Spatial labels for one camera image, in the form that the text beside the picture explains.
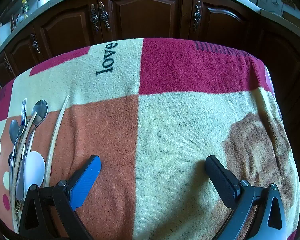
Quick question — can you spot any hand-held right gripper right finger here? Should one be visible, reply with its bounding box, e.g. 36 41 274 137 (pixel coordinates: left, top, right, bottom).
205 155 294 240

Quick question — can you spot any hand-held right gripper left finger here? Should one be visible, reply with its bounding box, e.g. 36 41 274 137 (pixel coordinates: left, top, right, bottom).
19 155 102 240

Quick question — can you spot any wooden chopstick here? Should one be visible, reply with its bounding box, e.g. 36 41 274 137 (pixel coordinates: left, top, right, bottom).
10 112 38 214
43 95 70 188

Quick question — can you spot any large metal spoon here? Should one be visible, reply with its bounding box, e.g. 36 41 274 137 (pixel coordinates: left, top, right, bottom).
15 100 49 202

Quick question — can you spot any white ceramic spoon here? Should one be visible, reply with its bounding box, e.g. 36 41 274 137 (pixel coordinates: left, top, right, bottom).
23 151 46 193

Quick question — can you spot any checked printed fleece blanket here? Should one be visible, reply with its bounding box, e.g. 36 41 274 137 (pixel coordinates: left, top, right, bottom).
0 37 298 240

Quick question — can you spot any small metal spoon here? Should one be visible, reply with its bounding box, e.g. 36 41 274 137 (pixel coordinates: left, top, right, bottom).
8 119 20 167

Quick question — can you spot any metal fork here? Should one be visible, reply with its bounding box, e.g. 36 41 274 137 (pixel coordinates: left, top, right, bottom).
11 98 28 205

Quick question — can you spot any white kitchen appliance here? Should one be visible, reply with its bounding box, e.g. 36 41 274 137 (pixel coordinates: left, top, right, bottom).
0 21 12 55

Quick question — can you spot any yellow capped bottle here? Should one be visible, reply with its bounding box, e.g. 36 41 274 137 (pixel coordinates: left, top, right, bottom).
21 0 31 18

